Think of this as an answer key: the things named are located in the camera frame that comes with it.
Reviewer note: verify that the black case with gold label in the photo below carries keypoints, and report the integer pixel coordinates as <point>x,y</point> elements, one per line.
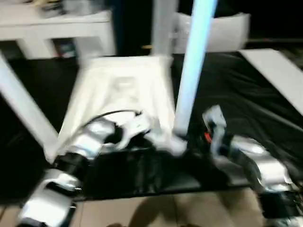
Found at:
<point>132,23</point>

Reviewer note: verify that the white plastic table top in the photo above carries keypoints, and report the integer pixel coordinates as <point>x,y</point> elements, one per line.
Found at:
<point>106,82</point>

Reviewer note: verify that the white flat board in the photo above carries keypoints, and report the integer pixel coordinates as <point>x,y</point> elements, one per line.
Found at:
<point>272,68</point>

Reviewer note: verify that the black mat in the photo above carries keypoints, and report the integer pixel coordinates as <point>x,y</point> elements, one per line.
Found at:
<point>248,99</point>

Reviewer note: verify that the white glass-door cabinet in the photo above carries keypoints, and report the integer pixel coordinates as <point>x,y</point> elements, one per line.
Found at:
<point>23,28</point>

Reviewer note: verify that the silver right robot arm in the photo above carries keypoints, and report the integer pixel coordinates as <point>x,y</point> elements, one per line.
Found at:
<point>267,165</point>

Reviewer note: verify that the grey pillow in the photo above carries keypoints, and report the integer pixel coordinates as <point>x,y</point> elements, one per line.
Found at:
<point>227,33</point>

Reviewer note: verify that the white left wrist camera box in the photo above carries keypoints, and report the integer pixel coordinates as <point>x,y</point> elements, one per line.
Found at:
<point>137,123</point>

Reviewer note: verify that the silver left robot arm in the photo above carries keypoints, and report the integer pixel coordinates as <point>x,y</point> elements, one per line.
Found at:
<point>87,142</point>

